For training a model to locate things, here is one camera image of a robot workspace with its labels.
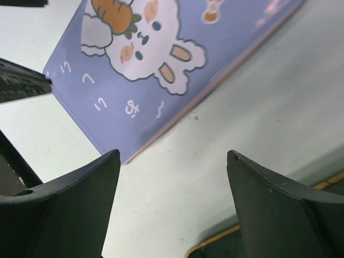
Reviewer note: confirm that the black tray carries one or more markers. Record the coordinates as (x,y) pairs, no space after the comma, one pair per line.
(229,243)

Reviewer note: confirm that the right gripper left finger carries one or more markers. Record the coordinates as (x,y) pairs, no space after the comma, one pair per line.
(65,217)

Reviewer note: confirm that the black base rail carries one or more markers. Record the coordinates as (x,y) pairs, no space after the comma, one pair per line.
(16,174)

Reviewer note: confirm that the silver tin lid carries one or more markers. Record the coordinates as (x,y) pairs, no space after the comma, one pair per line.
(127,71)

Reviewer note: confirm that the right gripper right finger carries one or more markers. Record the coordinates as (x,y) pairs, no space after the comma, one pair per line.
(280,217)

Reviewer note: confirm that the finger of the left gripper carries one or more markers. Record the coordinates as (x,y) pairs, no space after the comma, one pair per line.
(18,82)

